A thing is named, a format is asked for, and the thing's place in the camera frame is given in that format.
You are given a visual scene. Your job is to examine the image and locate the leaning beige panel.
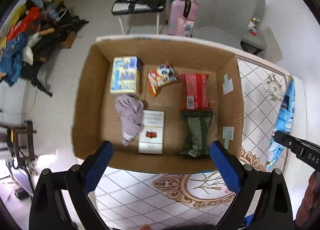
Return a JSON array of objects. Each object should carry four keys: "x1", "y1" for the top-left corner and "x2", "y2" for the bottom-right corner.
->
[{"x1": 257, "y1": 27, "x2": 283, "y2": 64}]

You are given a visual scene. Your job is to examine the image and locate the grey chair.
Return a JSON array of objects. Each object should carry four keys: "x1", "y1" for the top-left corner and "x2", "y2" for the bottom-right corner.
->
[
  {"x1": 241, "y1": 0, "x2": 266, "y2": 55},
  {"x1": 192, "y1": 0, "x2": 257, "y2": 49}
]

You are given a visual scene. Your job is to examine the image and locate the yellow blue tissue pack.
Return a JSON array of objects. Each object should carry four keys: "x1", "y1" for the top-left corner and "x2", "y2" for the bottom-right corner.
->
[{"x1": 110, "y1": 56, "x2": 141, "y2": 95}]

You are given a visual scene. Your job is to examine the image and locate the orange cartoon snack bag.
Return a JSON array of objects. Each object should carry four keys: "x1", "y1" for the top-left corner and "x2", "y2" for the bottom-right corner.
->
[{"x1": 147, "y1": 61, "x2": 177, "y2": 97}]

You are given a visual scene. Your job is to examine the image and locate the pink suitcase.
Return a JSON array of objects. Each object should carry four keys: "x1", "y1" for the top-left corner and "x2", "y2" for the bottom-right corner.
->
[{"x1": 168, "y1": 0, "x2": 198, "y2": 36}]

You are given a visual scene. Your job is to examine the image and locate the near grey chair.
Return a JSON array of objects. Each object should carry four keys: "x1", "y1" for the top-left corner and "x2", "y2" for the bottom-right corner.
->
[{"x1": 192, "y1": 0, "x2": 257, "y2": 49}]

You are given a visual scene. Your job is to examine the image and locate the brown cardboard box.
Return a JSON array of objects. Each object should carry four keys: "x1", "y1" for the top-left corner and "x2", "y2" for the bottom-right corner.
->
[{"x1": 72, "y1": 36, "x2": 244, "y2": 174}]

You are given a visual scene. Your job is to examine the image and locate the long blue snack packet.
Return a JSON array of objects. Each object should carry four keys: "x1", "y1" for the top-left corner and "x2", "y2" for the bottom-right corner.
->
[{"x1": 265, "y1": 78, "x2": 296, "y2": 171}]

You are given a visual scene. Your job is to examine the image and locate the far grey chair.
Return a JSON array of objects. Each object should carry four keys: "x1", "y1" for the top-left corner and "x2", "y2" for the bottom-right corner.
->
[{"x1": 241, "y1": 0, "x2": 266, "y2": 55}]

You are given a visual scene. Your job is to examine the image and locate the purple knitted cloth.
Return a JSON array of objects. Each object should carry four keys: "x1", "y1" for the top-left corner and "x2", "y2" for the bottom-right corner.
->
[{"x1": 115, "y1": 94, "x2": 144, "y2": 146}]

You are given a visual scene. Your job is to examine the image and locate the red snack packet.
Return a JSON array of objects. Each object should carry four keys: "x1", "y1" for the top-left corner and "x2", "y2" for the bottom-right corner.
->
[{"x1": 179, "y1": 74, "x2": 212, "y2": 111}]

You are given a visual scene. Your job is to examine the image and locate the green snack packet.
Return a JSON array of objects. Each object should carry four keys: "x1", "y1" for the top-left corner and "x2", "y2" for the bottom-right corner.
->
[{"x1": 181, "y1": 110, "x2": 214, "y2": 157}]

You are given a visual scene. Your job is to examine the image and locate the items on grey chair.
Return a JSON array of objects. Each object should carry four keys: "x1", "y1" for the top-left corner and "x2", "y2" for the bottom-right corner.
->
[{"x1": 247, "y1": 17, "x2": 260, "y2": 36}]

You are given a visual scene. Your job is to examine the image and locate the white card box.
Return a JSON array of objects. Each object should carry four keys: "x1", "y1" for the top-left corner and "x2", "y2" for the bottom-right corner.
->
[{"x1": 138, "y1": 110, "x2": 164, "y2": 154}]

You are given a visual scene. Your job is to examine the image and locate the patterned floral table mat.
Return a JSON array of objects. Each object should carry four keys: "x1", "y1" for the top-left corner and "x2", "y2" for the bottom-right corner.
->
[{"x1": 91, "y1": 60, "x2": 285, "y2": 229}]

